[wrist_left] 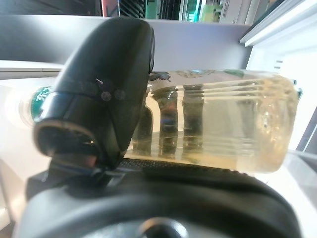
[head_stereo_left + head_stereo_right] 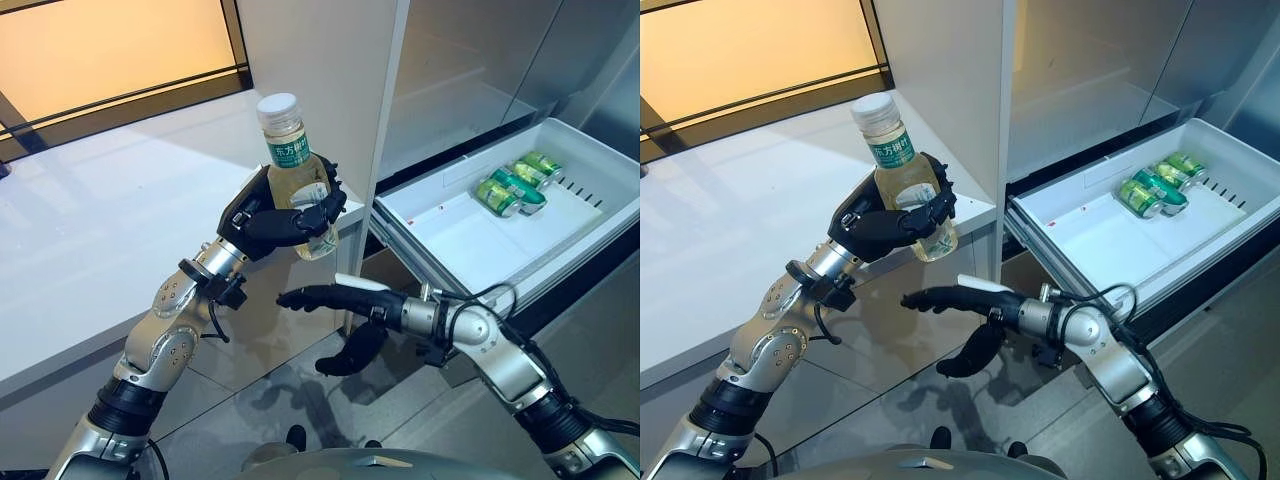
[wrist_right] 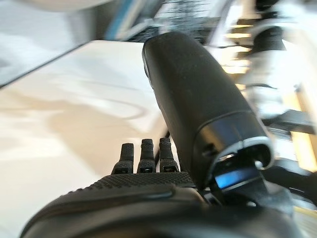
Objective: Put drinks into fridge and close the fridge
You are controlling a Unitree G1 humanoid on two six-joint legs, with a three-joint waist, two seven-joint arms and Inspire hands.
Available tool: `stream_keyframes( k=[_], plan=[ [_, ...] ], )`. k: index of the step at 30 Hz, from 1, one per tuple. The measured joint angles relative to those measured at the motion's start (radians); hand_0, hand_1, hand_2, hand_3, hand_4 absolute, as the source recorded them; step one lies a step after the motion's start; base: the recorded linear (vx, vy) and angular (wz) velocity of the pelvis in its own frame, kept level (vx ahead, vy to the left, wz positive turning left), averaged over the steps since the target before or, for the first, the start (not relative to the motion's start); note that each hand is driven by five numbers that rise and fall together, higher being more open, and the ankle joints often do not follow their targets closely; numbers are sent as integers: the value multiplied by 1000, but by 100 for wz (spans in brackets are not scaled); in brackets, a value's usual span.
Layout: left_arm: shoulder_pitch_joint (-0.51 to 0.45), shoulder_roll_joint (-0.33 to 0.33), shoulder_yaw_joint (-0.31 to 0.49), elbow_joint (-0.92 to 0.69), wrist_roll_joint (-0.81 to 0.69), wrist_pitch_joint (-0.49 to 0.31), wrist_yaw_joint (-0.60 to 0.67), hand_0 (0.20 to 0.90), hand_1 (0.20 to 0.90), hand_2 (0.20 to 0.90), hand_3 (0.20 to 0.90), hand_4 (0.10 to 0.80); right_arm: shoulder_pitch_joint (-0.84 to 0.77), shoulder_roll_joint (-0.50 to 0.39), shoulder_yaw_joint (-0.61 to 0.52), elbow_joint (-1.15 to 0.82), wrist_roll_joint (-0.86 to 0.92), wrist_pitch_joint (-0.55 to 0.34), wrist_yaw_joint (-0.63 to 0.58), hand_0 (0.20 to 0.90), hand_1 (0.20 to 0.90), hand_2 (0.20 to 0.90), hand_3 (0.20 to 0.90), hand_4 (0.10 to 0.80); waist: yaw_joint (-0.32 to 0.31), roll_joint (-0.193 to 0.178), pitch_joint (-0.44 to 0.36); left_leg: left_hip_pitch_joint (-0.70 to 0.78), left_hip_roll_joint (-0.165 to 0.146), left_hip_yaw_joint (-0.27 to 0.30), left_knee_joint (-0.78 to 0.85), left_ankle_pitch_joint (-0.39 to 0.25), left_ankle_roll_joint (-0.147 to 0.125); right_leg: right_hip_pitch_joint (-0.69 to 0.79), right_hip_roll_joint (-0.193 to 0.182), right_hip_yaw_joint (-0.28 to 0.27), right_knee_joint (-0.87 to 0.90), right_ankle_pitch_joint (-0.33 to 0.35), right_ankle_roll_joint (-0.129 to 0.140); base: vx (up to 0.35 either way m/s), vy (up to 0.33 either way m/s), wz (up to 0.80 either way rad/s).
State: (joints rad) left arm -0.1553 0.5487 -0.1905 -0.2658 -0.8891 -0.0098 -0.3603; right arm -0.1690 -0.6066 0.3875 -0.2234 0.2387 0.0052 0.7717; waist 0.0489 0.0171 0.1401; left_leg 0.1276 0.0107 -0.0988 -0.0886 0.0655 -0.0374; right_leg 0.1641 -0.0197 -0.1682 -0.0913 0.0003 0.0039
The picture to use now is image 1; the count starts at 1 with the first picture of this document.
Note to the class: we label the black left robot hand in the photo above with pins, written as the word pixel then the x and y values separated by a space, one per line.
pixel 99 99

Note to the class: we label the colourful product boxes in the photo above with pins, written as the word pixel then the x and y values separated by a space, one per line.
pixel 193 10

